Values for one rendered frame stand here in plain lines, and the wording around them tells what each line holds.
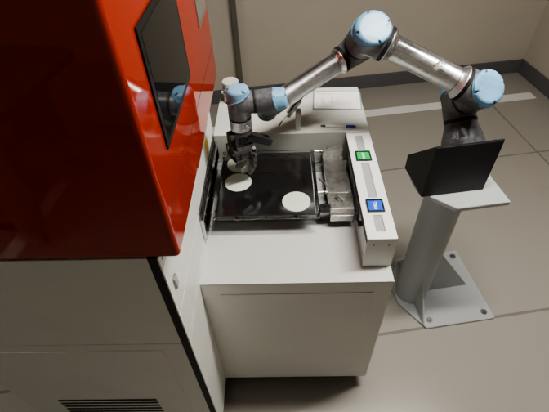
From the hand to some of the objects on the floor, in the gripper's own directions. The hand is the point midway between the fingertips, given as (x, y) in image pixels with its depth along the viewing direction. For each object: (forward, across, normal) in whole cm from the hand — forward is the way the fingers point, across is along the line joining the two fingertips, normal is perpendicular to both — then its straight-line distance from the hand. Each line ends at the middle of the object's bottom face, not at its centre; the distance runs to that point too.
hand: (251, 170), depth 155 cm
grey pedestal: (+94, +45, +76) cm, 129 cm away
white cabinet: (+93, +5, +15) cm, 94 cm away
